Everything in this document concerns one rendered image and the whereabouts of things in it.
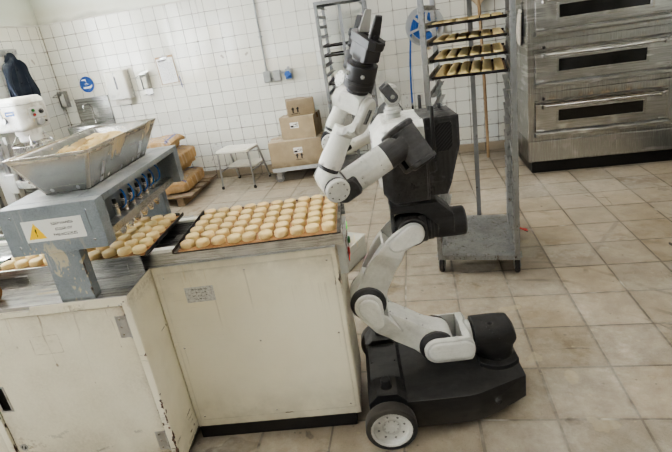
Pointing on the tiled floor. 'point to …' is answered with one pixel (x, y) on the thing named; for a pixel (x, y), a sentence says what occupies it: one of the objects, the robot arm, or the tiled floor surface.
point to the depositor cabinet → (91, 371)
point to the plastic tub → (356, 248)
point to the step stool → (241, 160)
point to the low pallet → (191, 191)
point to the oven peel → (480, 15)
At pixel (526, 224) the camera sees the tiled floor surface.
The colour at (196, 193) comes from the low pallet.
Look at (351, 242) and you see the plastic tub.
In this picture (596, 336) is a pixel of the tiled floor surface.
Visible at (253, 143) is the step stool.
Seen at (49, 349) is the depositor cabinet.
